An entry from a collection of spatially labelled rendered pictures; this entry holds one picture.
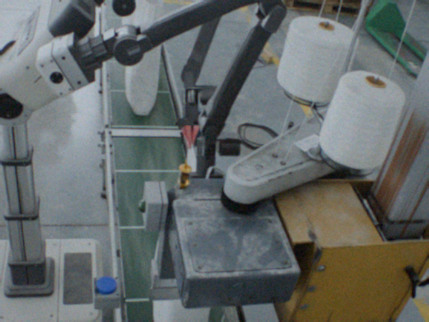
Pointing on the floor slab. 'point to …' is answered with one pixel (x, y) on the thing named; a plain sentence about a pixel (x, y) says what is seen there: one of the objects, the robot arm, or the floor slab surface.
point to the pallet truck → (391, 14)
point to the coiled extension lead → (258, 127)
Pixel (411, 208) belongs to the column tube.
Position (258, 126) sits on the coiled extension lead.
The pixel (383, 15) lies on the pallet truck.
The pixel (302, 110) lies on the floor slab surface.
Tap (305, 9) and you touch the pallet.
